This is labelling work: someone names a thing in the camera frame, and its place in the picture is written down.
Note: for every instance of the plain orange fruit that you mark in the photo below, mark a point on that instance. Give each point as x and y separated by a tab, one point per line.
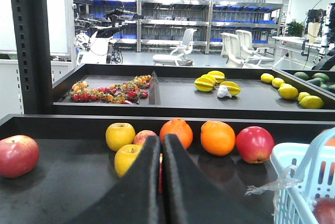
217	138
179	127

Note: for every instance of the yellow starfruit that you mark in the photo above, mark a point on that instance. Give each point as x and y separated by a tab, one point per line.
232	87
204	84
218	75

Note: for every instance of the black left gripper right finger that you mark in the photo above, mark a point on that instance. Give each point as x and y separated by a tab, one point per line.
194	198

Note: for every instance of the red apple beside yellow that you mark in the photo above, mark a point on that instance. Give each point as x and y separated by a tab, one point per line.
160	184

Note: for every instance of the white tag on basket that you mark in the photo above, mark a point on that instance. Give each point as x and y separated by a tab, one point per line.
283	181

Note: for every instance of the black wooden produce stand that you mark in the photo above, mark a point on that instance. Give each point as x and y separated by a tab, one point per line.
76	167

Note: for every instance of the light blue plastic basket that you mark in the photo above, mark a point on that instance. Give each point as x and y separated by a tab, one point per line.
314	162

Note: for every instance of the steel storage shelving racks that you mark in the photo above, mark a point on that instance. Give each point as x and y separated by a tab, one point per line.
163	22

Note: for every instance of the red yellow apple front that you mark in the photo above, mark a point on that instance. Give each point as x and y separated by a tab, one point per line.
324	210

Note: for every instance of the yellow green apple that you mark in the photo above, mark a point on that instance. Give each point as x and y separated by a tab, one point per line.
119	134
125	157

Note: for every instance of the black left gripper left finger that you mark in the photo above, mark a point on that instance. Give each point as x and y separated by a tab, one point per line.
134	198

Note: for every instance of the pink red apple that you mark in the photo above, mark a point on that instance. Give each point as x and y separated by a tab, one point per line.
255	144

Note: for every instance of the yellow starfruit left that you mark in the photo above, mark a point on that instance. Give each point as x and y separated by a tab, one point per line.
204	84

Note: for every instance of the orange with navel left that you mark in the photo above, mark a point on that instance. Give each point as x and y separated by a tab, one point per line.
331	141

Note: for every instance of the row of yellow lemons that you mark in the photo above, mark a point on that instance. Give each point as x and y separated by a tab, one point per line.
288	91

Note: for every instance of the green potted plant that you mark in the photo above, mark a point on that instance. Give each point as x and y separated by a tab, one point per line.
294	29

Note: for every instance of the pile of green avocados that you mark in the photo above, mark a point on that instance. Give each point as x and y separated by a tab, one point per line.
319	79

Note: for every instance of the small pink striped apple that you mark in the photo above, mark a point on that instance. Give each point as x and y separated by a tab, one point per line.
141	136

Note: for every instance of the red apple far left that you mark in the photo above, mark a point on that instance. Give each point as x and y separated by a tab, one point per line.
19	155

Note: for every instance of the yellow starfruit back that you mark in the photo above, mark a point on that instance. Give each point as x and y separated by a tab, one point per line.
218	75

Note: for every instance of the cherry tomato vine pile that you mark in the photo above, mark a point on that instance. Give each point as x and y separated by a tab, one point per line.
129	92

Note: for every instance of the yellow starfruit right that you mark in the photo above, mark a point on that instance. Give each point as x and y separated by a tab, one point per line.
232	87

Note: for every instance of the white garlic bulb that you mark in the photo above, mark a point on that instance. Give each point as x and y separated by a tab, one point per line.
223	92

